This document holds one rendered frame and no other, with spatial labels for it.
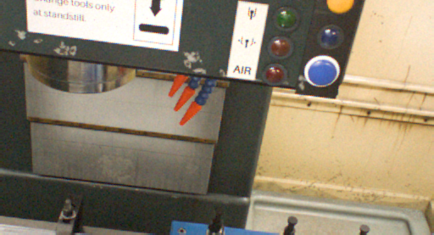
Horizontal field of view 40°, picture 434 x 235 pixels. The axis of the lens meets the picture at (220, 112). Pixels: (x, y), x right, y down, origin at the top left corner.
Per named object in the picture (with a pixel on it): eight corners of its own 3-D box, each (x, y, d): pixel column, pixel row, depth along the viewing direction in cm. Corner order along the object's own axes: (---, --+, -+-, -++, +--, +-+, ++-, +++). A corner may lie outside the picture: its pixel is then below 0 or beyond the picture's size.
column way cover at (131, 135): (210, 198, 155) (240, 16, 128) (26, 176, 153) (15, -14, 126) (211, 187, 159) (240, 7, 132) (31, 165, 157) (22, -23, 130)
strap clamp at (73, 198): (69, 272, 130) (69, 221, 121) (53, 271, 129) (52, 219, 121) (83, 229, 141) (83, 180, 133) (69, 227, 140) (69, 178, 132)
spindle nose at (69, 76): (149, 51, 94) (154, -22, 88) (125, 104, 81) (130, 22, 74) (48, 35, 94) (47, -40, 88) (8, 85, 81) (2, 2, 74)
